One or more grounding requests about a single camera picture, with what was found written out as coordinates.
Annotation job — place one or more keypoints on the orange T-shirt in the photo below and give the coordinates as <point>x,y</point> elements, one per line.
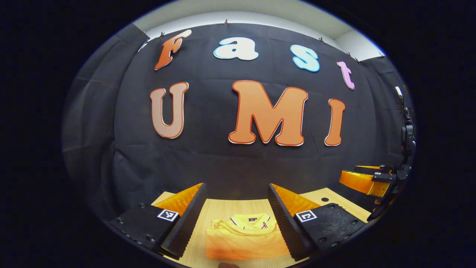
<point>245,242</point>

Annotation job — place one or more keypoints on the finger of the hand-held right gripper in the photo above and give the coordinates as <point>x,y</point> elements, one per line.
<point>372,169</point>
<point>359,181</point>

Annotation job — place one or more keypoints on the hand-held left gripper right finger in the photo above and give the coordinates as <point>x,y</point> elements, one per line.
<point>284,223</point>

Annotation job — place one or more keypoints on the black backdrop cloth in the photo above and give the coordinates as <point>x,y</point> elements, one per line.
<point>208,156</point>

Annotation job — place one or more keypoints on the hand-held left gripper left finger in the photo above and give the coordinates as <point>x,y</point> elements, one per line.
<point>191,221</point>

